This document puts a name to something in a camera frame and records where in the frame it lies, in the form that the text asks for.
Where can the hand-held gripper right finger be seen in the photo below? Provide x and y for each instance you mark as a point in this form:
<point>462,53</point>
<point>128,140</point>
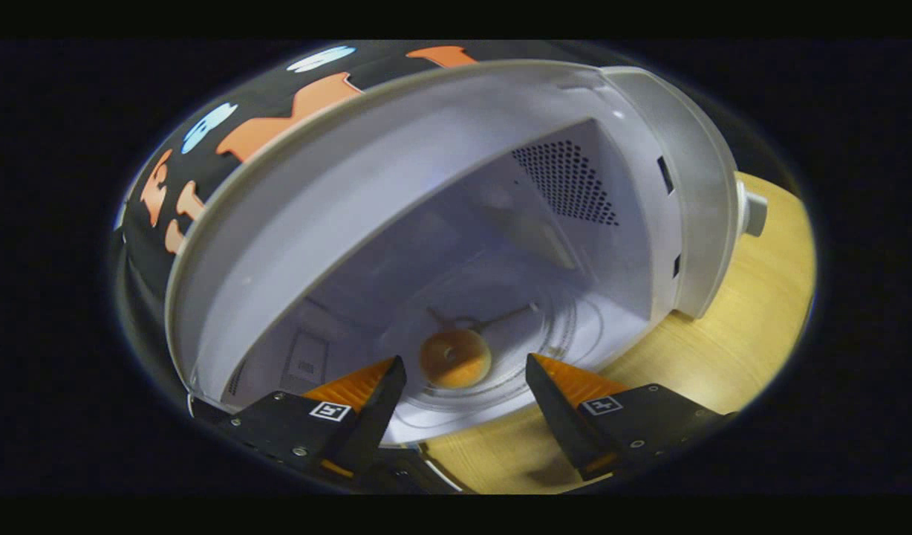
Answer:
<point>560,420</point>

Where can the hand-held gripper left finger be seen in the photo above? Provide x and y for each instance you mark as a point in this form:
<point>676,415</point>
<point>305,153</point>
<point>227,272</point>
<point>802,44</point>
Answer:
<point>370,420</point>

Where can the sugared orange doughnut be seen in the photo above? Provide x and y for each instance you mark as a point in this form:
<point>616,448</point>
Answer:
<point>463,364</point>

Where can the white microwave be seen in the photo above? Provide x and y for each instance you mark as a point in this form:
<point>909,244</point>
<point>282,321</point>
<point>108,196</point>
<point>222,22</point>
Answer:
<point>426,148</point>

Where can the glass microwave turntable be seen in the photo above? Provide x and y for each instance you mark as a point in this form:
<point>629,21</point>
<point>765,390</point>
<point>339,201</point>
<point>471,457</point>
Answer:
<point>560,334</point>

